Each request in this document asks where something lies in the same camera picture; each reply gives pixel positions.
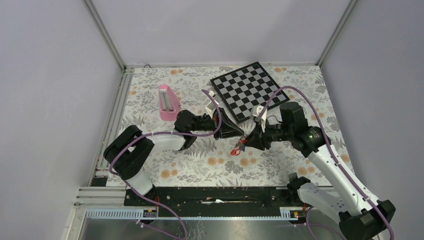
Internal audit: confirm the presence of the pink plastic box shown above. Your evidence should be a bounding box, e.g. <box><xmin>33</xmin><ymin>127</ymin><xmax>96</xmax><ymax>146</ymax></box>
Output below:
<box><xmin>158</xmin><ymin>84</ymin><xmax>182</xmax><ymax>122</ymax></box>

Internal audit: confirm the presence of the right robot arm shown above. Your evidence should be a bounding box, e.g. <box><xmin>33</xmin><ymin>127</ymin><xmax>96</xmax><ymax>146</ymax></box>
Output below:
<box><xmin>244</xmin><ymin>102</ymin><xmax>396</xmax><ymax>240</ymax></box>

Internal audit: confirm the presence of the black grey checkerboard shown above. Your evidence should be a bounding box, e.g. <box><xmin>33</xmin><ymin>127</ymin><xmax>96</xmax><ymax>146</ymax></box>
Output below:
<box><xmin>210</xmin><ymin>62</ymin><xmax>280</xmax><ymax>124</ymax></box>

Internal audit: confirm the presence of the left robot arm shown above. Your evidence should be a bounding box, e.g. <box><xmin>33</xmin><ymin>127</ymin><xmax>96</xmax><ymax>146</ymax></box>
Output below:
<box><xmin>103</xmin><ymin>107</ymin><xmax>244</xmax><ymax>206</ymax></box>

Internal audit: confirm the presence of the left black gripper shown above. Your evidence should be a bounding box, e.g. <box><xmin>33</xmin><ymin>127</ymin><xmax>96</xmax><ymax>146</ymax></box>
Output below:
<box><xmin>191</xmin><ymin>107</ymin><xmax>244</xmax><ymax>140</ymax></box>

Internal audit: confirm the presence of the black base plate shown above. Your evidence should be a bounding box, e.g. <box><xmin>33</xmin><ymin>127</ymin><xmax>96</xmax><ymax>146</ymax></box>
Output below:
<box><xmin>123</xmin><ymin>186</ymin><xmax>310</xmax><ymax>220</ymax></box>

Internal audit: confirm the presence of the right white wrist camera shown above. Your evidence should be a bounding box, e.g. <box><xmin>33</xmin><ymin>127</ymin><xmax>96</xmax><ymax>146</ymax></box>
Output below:
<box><xmin>250</xmin><ymin>105</ymin><xmax>267</xmax><ymax>132</ymax></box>

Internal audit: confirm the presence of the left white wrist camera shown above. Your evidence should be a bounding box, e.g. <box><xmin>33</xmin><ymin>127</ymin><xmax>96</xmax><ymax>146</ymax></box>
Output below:
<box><xmin>205</xmin><ymin>91</ymin><xmax>220</xmax><ymax>119</ymax></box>

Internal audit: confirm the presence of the red tag key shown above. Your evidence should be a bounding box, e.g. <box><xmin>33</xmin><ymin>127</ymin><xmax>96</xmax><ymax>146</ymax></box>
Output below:
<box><xmin>230</xmin><ymin>147</ymin><xmax>242</xmax><ymax>156</ymax></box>

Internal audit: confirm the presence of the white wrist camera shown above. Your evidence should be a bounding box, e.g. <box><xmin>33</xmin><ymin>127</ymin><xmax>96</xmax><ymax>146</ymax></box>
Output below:
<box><xmin>205</xmin><ymin>91</ymin><xmax>220</xmax><ymax>119</ymax></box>
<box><xmin>250</xmin><ymin>105</ymin><xmax>267</xmax><ymax>132</ymax></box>

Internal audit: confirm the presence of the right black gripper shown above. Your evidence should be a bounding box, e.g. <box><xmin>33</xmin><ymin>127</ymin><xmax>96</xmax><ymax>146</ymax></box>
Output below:
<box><xmin>244</xmin><ymin>118</ymin><xmax>294</xmax><ymax>151</ymax></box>

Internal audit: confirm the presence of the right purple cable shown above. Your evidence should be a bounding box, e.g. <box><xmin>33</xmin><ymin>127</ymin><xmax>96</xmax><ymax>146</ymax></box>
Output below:
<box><xmin>258</xmin><ymin>86</ymin><xmax>396</xmax><ymax>240</ymax></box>

